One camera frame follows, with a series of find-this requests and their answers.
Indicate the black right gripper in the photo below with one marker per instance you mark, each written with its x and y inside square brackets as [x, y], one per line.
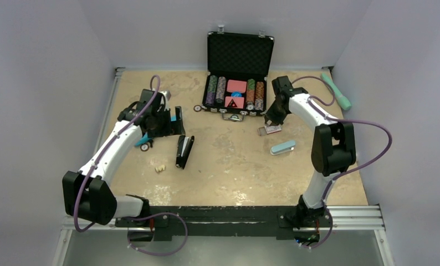
[275, 120]

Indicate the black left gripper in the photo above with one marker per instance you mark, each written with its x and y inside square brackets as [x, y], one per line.
[172, 128]

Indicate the staple box red white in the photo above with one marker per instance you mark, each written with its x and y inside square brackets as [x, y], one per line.
[267, 130]

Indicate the black stapler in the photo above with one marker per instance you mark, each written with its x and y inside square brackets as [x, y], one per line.
[184, 147]

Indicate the light blue stapler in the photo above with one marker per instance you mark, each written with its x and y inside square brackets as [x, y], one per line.
[283, 147]

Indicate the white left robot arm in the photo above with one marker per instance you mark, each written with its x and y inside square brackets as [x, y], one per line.
[87, 193]

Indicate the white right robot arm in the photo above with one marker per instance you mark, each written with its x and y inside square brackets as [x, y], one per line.
[333, 147]

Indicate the blue marker pen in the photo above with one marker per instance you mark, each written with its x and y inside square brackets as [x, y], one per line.
[145, 139]

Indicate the small beige staple strip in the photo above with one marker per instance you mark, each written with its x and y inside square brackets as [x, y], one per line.
[160, 168]

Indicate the pink card deck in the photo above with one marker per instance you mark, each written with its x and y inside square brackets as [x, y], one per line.
[236, 86]

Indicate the black poker chip case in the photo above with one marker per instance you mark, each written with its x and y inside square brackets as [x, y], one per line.
[237, 56]

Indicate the teal green cylinder tool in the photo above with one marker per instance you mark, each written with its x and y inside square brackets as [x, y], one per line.
[342, 100]

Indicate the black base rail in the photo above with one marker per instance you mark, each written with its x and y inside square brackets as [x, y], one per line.
[280, 222]

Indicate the aluminium frame rail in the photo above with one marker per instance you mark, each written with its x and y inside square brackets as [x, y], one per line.
[87, 194]

